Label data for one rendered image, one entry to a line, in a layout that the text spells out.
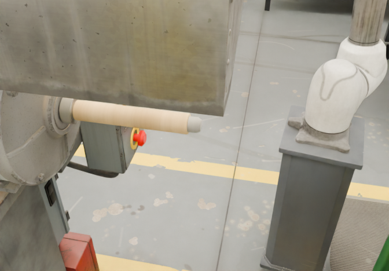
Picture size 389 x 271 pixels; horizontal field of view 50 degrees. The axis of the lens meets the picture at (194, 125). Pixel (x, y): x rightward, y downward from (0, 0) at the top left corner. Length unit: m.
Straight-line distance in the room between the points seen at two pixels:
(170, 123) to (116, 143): 0.37
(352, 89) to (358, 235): 0.97
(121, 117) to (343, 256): 1.61
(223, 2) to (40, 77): 0.21
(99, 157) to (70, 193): 1.32
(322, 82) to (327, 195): 0.43
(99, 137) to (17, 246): 0.29
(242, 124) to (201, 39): 2.34
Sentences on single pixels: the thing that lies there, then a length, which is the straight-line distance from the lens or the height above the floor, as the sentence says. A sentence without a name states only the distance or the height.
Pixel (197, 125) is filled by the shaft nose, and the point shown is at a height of 1.26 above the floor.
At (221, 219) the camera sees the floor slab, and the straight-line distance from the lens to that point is 2.12.
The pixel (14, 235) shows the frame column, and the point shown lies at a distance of 0.97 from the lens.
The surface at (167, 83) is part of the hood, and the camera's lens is 0.40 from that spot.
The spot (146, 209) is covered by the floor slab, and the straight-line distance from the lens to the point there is 2.17.
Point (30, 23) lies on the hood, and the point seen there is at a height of 1.47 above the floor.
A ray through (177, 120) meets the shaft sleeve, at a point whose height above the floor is 1.26.
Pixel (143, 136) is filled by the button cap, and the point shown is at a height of 0.99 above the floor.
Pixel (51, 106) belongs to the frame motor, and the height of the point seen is 1.28.
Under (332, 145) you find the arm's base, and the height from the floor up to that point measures 0.71.
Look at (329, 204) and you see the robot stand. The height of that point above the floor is 0.48.
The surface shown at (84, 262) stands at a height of 0.58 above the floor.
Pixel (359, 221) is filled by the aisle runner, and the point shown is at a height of 0.00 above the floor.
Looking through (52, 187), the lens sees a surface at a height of 0.85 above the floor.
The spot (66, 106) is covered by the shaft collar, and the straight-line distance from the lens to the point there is 0.66.
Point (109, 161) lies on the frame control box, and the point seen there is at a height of 0.96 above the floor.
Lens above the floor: 1.63
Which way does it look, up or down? 38 degrees down
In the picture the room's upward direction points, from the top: straight up
